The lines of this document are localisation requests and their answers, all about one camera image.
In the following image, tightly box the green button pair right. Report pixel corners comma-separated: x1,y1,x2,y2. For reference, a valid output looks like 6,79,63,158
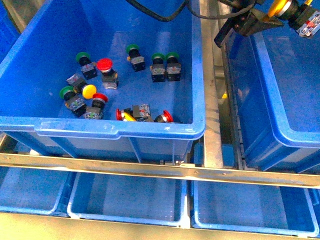
166,52,182,82

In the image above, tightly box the red button front right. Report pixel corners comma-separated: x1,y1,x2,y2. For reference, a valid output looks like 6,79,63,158
154,110,174,123

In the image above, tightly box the lower blue bin left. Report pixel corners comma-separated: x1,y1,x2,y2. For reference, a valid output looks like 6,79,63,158
0,167,76,217

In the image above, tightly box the red button front left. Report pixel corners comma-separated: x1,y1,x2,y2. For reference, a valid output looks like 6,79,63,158
115,108,135,122

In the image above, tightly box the green button front left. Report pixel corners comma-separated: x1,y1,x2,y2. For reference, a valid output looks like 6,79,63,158
59,86,87,118

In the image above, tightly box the green button pair left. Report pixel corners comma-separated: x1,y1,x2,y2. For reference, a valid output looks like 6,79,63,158
150,53,166,83

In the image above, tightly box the blue bin with buttons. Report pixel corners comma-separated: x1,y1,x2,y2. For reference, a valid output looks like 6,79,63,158
0,0,206,162

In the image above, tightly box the green button far left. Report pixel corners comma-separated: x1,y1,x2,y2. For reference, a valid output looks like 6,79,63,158
75,51,98,80

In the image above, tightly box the green button pair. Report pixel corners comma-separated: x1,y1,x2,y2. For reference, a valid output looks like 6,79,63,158
166,52,182,82
150,53,166,83

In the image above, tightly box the red button near green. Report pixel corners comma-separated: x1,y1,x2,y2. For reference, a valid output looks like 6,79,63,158
83,93,108,120

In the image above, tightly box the lower blue bin right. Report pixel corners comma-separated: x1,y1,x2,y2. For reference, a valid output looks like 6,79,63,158
190,181,320,238

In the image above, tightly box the green button centre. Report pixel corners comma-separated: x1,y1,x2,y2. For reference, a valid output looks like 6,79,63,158
126,44,146,72

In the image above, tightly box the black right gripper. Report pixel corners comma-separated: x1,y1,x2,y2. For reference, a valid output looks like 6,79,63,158
214,0,284,48

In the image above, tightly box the large yellow mushroom button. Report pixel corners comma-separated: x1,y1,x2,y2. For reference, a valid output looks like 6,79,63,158
267,0,320,39

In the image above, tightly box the black cable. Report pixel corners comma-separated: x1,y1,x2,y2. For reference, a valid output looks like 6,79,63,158
124,0,251,23

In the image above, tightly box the yellow button front lying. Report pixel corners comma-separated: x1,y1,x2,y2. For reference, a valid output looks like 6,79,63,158
123,103,153,122

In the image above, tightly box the empty blue target bin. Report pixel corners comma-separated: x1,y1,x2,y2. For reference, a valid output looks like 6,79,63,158
225,12,320,174

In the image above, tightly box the metal rack frame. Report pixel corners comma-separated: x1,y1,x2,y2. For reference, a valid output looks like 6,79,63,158
0,0,320,193

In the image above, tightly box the far left blue bin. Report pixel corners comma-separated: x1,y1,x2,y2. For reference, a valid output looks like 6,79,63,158
0,1,20,62

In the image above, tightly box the red mushroom button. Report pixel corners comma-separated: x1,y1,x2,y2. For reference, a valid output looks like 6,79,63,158
96,58,119,89

